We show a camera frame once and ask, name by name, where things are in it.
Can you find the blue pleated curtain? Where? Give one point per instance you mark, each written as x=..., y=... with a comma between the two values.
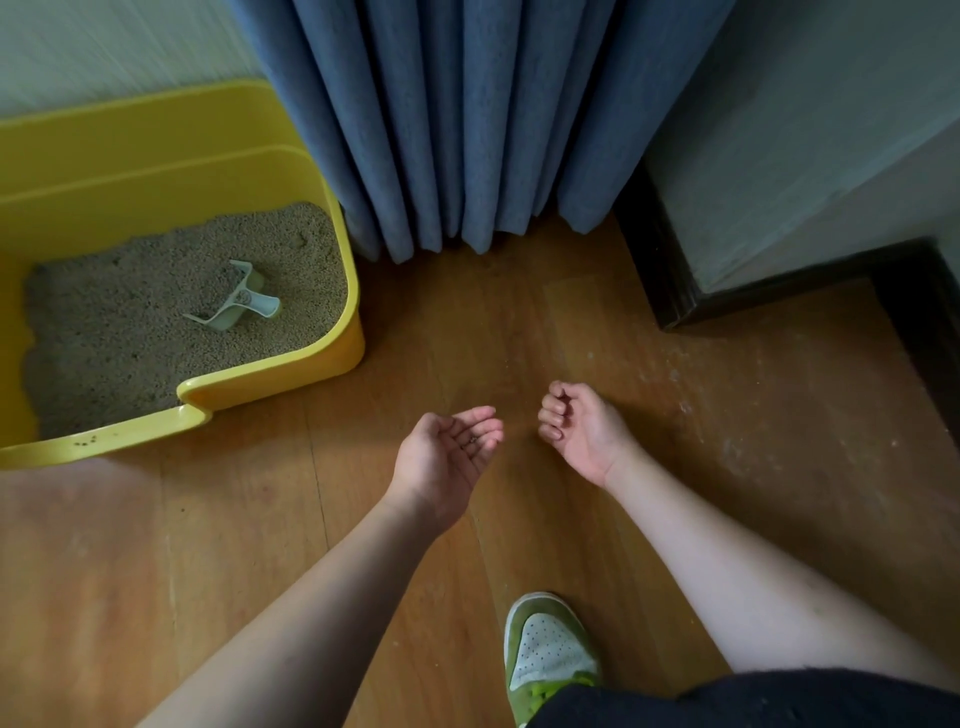
x=480, y=112

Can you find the black trousers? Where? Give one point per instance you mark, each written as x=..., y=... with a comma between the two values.
x=750, y=705

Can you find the pale blue litter scoop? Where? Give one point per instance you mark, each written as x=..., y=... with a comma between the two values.
x=240, y=304

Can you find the person's right forearm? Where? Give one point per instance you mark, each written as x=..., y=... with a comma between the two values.
x=765, y=585

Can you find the yellow litter box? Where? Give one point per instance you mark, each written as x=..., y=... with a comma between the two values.
x=150, y=135

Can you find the person's left forearm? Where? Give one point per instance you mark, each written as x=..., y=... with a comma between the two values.
x=300, y=630

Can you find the person's left hand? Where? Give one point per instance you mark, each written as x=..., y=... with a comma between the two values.
x=442, y=465

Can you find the dark baseboard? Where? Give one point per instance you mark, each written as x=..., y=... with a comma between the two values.
x=660, y=277

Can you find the person's right hand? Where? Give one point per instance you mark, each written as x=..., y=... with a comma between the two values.
x=589, y=435

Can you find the person's right white-green shoe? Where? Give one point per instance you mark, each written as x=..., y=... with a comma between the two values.
x=547, y=652

